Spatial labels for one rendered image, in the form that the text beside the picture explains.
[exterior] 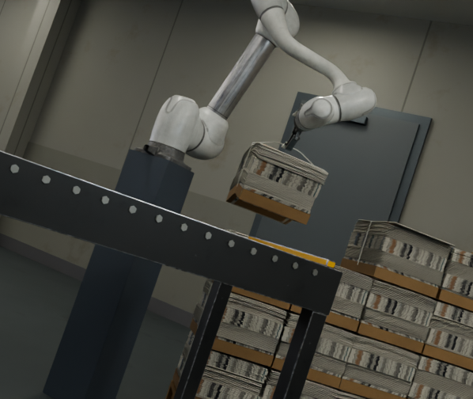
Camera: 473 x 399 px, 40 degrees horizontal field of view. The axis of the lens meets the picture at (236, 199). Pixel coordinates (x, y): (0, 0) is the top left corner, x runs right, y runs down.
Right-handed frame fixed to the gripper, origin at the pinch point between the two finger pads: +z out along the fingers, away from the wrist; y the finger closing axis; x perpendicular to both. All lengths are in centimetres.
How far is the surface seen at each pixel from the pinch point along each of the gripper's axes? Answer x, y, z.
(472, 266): 87, 29, -14
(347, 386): 53, 91, -10
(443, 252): 74, 28, -13
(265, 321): 12, 77, -12
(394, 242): 52, 31, -14
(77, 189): -62, 63, -119
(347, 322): 44, 67, -11
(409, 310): 68, 55, -11
